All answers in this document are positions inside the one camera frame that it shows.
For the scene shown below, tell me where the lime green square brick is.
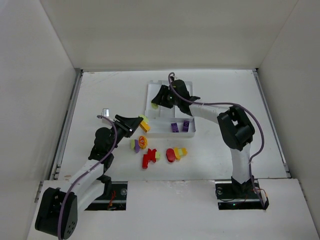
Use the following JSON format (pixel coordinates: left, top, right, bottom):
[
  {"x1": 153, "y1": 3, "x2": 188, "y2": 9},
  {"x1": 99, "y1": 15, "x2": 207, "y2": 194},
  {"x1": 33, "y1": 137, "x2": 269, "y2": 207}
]
[
  {"x1": 139, "y1": 114, "x2": 149, "y2": 123},
  {"x1": 151, "y1": 103, "x2": 159, "y2": 110}
]

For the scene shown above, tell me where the yellow long brick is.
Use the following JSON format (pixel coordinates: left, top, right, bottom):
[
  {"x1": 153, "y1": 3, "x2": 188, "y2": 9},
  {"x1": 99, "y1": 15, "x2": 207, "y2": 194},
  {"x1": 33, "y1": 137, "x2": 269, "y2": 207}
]
[{"x1": 139, "y1": 121, "x2": 151, "y2": 133}]

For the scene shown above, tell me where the yellow butterfly print brick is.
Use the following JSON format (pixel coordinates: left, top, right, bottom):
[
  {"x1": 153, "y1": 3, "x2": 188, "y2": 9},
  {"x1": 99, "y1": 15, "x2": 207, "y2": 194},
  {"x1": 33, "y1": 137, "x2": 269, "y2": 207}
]
[{"x1": 138, "y1": 135, "x2": 148, "y2": 149}]

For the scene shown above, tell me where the purple brick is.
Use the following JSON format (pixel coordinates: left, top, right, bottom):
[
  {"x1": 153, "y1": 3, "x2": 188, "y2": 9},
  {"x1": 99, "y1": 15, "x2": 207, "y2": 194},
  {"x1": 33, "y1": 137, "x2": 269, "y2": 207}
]
[
  {"x1": 170, "y1": 122, "x2": 179, "y2": 133},
  {"x1": 182, "y1": 120, "x2": 190, "y2": 133}
]

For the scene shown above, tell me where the lavender half-round brick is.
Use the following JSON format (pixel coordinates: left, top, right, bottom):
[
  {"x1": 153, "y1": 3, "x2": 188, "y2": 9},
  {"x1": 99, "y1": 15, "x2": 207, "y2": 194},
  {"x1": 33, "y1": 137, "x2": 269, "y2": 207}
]
[{"x1": 134, "y1": 139, "x2": 141, "y2": 153}]

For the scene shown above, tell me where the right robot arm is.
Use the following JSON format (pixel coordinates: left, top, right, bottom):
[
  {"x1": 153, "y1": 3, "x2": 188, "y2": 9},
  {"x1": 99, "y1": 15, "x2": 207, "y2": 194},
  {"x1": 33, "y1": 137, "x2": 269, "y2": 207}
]
[{"x1": 151, "y1": 79, "x2": 255, "y2": 199}]

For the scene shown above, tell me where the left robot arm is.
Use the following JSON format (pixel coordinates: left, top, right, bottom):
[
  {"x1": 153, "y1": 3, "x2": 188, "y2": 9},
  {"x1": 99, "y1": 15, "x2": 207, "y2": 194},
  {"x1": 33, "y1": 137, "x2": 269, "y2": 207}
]
[{"x1": 34, "y1": 115, "x2": 143, "y2": 240}]

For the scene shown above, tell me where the white divided plastic tray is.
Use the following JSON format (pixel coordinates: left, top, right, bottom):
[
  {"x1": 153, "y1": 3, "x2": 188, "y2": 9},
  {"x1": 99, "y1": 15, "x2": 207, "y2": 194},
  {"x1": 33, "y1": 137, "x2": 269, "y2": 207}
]
[{"x1": 144, "y1": 80, "x2": 196, "y2": 138}]

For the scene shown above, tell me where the red butterfly-shaped brick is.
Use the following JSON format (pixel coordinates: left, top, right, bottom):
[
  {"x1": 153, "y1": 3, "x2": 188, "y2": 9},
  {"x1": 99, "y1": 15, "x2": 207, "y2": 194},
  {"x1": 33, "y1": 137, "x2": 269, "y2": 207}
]
[{"x1": 142, "y1": 148, "x2": 157, "y2": 169}]

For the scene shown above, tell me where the lime green brick by red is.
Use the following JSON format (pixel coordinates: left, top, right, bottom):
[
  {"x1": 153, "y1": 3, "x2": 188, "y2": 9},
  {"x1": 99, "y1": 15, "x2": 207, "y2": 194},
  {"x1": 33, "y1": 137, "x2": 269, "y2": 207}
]
[{"x1": 155, "y1": 151, "x2": 161, "y2": 161}]

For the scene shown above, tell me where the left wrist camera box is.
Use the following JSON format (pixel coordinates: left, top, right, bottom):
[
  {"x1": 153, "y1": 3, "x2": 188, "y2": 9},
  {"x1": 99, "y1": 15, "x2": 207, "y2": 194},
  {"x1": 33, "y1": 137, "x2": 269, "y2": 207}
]
[{"x1": 101, "y1": 108, "x2": 110, "y2": 118}]

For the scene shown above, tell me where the left aluminium frame rail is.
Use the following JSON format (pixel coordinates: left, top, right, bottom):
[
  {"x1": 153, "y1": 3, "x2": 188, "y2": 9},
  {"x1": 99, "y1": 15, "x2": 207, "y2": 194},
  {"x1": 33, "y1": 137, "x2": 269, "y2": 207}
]
[{"x1": 34, "y1": 68, "x2": 84, "y2": 203}]

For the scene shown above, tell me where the aluminium frame rail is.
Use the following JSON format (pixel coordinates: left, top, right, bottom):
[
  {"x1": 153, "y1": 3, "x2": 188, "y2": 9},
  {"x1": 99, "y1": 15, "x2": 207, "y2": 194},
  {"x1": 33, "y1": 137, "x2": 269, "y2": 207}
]
[
  {"x1": 252, "y1": 68, "x2": 292, "y2": 179},
  {"x1": 34, "y1": 68, "x2": 84, "y2": 203}
]

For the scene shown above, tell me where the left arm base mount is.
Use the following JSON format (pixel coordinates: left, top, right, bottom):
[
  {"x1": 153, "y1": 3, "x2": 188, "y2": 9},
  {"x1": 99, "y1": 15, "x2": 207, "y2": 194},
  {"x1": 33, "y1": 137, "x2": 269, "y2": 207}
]
[{"x1": 85, "y1": 175, "x2": 128, "y2": 211}]

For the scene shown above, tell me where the right aluminium frame rail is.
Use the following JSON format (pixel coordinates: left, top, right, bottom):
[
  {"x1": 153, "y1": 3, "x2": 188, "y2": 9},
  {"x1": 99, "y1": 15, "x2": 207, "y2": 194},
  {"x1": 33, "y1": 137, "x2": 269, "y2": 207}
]
[{"x1": 252, "y1": 68, "x2": 292, "y2": 179}]

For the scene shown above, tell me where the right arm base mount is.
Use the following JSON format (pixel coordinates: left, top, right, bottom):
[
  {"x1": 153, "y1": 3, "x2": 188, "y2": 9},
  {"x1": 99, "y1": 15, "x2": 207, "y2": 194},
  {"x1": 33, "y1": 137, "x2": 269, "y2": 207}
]
[{"x1": 215, "y1": 179, "x2": 270, "y2": 211}]

